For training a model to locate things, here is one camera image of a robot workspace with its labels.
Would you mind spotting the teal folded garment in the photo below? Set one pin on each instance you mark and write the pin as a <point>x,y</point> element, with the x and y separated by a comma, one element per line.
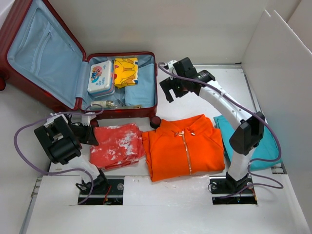
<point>267,148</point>

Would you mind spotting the red white patterned cloth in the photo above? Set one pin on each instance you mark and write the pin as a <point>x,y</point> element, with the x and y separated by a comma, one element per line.
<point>118,146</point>

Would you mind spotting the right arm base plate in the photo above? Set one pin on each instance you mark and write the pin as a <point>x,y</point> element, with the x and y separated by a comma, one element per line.
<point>224,194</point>

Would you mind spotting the orange zip jacket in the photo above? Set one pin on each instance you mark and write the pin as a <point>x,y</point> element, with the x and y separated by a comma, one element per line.
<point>183,147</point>

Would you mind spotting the red open suitcase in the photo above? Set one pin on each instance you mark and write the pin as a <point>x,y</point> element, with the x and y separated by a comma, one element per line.
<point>40,56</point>

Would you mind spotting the white first aid box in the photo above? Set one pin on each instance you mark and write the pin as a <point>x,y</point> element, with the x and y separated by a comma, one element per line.
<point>101,80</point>

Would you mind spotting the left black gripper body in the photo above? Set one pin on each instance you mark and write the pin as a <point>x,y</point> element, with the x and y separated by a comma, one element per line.
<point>78,130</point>

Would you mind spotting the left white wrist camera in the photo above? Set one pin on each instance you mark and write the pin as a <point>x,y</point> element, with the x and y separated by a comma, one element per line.
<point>86,118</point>

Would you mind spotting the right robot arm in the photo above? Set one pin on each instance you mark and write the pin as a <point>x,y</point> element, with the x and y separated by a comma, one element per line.
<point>248,127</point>

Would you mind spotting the dark red round jar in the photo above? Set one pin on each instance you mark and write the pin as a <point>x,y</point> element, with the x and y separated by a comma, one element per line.
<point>155,122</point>

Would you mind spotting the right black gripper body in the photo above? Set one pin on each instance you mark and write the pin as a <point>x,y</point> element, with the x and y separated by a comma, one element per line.
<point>179,88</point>

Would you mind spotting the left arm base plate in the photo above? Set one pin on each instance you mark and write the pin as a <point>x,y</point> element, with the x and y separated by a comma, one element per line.
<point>111,196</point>

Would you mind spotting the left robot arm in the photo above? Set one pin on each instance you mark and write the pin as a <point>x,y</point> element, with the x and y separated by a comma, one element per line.
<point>62,142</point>

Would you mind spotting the small gold cap bottle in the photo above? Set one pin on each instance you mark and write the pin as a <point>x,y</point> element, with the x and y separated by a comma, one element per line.
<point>111,104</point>

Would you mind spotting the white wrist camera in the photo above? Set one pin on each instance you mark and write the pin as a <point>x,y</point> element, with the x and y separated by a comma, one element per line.
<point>170,66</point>
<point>86,118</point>

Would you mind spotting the white foam board panel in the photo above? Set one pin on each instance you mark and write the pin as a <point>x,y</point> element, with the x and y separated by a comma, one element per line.
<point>279,68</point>

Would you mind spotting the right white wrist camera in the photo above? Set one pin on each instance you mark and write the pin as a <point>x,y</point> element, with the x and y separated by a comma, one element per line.
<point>170,66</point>

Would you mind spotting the yellow cartoon cloth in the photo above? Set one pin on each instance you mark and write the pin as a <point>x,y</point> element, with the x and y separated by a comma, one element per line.
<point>125,72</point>

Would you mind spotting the light blue cloth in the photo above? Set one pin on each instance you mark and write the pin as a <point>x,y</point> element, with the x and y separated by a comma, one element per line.
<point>142,93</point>

